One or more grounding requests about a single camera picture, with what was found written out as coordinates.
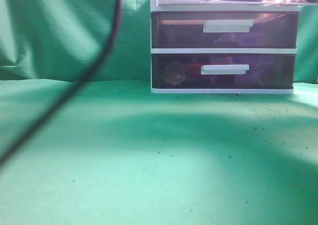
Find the green cloth backdrop and cover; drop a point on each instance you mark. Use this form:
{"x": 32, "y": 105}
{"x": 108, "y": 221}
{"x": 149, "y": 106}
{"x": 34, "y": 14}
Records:
{"x": 118, "y": 154}

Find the white plastic drawer cabinet frame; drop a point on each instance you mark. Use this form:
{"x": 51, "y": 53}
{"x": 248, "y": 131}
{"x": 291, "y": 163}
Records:
{"x": 194, "y": 6}

